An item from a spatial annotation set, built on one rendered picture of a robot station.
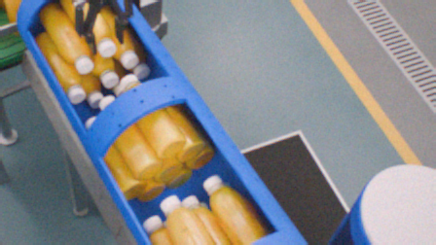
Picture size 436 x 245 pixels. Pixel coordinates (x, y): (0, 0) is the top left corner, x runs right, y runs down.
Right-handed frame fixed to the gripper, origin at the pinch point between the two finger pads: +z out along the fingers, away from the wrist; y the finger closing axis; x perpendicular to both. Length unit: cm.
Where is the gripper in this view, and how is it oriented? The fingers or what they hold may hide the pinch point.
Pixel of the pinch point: (105, 37)
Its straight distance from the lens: 143.2
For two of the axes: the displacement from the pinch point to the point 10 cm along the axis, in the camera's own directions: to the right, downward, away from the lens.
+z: -0.5, 5.8, 8.1
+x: -5.0, -7.2, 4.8
